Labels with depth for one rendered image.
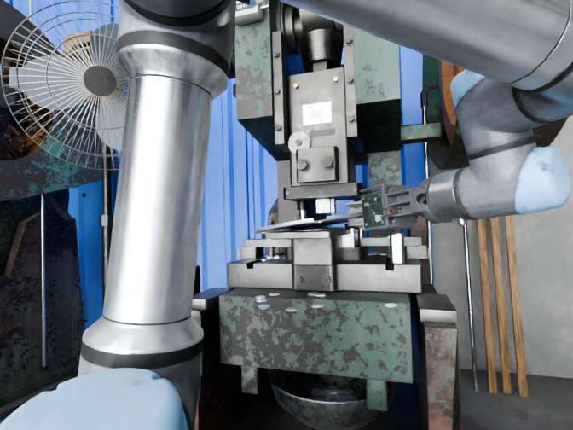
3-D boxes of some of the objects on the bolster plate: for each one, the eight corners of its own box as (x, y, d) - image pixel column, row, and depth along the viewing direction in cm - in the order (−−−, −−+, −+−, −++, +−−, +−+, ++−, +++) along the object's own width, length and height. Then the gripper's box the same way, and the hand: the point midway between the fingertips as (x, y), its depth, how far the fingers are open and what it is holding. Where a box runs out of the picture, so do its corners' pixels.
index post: (405, 264, 73) (403, 217, 73) (390, 264, 74) (388, 218, 74) (404, 262, 76) (402, 217, 76) (390, 262, 77) (389, 218, 77)
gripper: (415, 167, 50) (321, 194, 68) (423, 230, 49) (326, 241, 67) (448, 171, 55) (353, 195, 73) (456, 229, 54) (357, 240, 72)
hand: (355, 217), depth 70 cm, fingers closed
